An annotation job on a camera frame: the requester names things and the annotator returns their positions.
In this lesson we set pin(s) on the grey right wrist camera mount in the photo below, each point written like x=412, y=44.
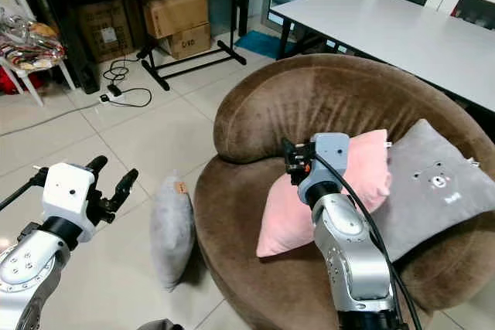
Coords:
x=326, y=158

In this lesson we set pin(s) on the red bag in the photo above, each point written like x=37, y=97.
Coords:
x=8, y=83

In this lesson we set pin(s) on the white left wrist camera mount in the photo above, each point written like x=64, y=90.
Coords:
x=68, y=189

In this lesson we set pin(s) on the white table with black legs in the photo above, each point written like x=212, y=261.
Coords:
x=387, y=32

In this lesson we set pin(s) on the round brown sofa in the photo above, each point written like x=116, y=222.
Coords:
x=309, y=102

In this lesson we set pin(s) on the dark robot foot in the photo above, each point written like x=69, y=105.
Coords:
x=158, y=324

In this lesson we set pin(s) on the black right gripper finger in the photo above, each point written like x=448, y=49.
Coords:
x=290, y=150
x=292, y=172

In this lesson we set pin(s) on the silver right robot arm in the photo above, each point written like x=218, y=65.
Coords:
x=352, y=256

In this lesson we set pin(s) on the dark cardboard box with label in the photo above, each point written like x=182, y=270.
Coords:
x=105, y=30

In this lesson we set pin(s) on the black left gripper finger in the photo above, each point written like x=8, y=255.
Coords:
x=95, y=164
x=126, y=185

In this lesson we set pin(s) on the blue floor mat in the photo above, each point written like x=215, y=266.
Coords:
x=259, y=42

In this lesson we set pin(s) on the plain grey pillow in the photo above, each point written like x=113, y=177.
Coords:
x=172, y=229

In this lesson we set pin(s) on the pink pillow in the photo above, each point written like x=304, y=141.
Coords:
x=286, y=214

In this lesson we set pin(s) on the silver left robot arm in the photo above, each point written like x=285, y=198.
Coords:
x=25, y=272

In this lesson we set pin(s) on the large plain cardboard box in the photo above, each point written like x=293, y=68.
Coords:
x=175, y=11

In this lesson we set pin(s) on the clear plastic bag of snacks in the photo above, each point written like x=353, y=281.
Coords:
x=27, y=40

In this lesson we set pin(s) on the white stool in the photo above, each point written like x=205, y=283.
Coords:
x=39, y=83

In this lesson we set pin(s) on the small printed cardboard box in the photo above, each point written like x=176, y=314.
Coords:
x=190, y=41

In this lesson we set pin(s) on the grey bear print pillow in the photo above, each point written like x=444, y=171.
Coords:
x=441, y=191

